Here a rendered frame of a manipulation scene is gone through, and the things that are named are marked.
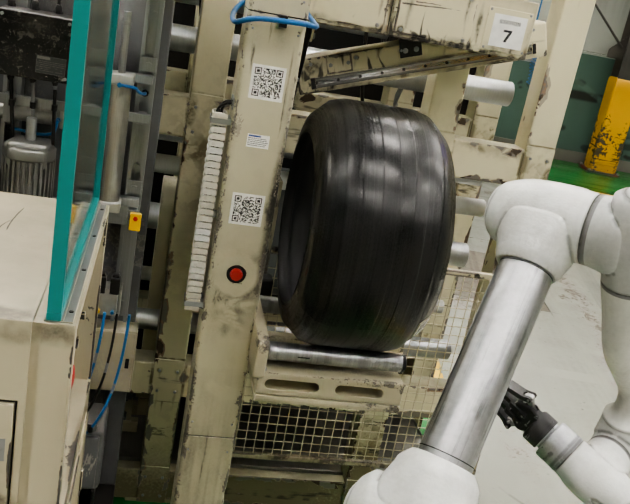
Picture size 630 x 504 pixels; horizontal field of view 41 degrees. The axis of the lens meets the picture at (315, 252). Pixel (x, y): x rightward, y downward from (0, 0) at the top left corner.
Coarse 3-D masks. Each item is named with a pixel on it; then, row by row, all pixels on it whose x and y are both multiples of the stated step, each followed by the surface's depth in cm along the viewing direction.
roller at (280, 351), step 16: (272, 352) 196; (288, 352) 197; (304, 352) 197; (320, 352) 198; (336, 352) 199; (352, 352) 200; (368, 352) 202; (384, 352) 203; (368, 368) 202; (384, 368) 202; (400, 368) 202
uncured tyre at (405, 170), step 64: (320, 128) 188; (384, 128) 185; (320, 192) 179; (384, 192) 176; (448, 192) 182; (320, 256) 178; (384, 256) 177; (448, 256) 183; (320, 320) 185; (384, 320) 185
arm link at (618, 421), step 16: (608, 304) 151; (624, 304) 148; (608, 320) 153; (624, 320) 150; (608, 336) 154; (624, 336) 152; (608, 352) 157; (624, 352) 155; (624, 368) 159; (624, 384) 167; (624, 400) 175; (608, 416) 179; (624, 416) 177; (608, 432) 178; (624, 432) 176
